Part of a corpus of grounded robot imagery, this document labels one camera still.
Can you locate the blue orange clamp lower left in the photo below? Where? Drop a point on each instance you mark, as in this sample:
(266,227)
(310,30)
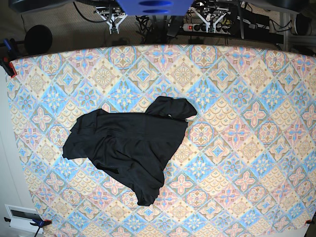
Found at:
(39,223)

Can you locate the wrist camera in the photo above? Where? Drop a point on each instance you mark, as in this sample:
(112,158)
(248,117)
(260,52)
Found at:
(211,29)
(113,30)

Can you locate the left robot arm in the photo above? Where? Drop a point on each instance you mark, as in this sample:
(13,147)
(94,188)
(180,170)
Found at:
(213,10)

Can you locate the white power strip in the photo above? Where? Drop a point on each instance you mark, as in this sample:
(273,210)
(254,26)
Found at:
(201,28)

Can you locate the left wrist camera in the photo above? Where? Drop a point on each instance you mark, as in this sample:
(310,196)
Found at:
(211,29)

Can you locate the black round speaker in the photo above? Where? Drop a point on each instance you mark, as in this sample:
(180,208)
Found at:
(38,40)

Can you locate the orange black clamp left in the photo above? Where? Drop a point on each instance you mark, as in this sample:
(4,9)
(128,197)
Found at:
(8,67)

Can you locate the patterned tablecloth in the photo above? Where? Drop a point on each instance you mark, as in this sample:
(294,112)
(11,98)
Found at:
(247,164)

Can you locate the orange clamp lower right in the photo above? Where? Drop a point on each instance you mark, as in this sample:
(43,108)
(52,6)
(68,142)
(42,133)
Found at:
(310,222)

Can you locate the blue clamp upper left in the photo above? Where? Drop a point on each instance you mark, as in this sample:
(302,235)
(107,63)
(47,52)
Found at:
(9,44)

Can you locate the black t-shirt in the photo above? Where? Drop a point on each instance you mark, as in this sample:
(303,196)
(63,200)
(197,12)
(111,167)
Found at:
(133,148)

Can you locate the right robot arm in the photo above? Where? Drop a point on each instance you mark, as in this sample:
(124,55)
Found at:
(108,10)

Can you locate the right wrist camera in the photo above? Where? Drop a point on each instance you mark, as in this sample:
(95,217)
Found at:
(113,30)

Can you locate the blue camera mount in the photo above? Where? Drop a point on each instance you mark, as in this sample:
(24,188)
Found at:
(155,7)

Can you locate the white floor vent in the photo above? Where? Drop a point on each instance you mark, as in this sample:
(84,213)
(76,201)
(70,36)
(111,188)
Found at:
(21,218)

